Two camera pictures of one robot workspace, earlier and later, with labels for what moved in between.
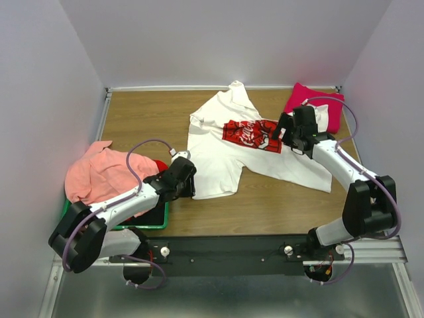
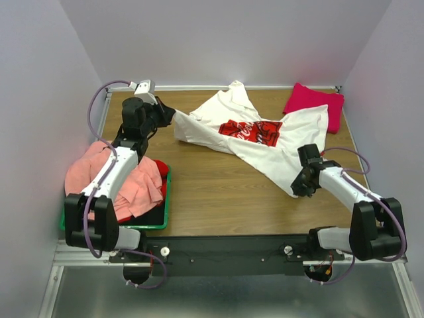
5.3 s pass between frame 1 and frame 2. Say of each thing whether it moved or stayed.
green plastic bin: stayed
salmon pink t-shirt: stayed
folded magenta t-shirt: stayed
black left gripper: moved
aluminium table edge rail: stayed
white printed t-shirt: moved
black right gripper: moved
